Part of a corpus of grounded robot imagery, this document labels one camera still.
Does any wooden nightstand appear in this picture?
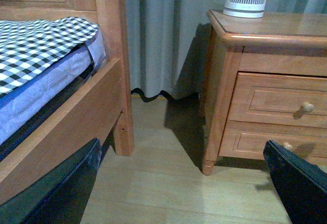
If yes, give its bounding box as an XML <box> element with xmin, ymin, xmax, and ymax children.
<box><xmin>200</xmin><ymin>10</ymin><xmax>326</xmax><ymax>175</ymax></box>

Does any wooden drawer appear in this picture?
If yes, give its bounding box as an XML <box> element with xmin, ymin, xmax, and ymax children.
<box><xmin>219</xmin><ymin>121</ymin><xmax>326</xmax><ymax>164</ymax></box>
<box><xmin>228</xmin><ymin>72</ymin><xmax>326</xmax><ymax>128</ymax></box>

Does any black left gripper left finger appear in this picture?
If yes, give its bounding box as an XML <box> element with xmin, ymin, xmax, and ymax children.
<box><xmin>1</xmin><ymin>138</ymin><xmax>102</xmax><ymax>223</ymax></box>

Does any blue grey mattress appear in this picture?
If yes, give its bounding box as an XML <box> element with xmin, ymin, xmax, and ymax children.
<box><xmin>1</xmin><ymin>31</ymin><xmax>106</xmax><ymax>160</ymax></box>

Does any wooden bed frame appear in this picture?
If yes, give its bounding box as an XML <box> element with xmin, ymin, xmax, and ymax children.
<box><xmin>1</xmin><ymin>0</ymin><xmax>134</xmax><ymax>203</ymax></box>

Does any grey-blue curtain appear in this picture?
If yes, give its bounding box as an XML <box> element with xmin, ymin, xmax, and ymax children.
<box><xmin>124</xmin><ymin>0</ymin><xmax>327</xmax><ymax>103</ymax></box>

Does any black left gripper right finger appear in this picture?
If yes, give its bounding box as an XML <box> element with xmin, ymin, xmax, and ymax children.
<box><xmin>263</xmin><ymin>140</ymin><xmax>326</xmax><ymax>223</ymax></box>

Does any black white checkered blanket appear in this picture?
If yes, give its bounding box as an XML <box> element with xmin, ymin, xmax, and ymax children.
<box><xmin>1</xmin><ymin>17</ymin><xmax>99</xmax><ymax>97</ymax></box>

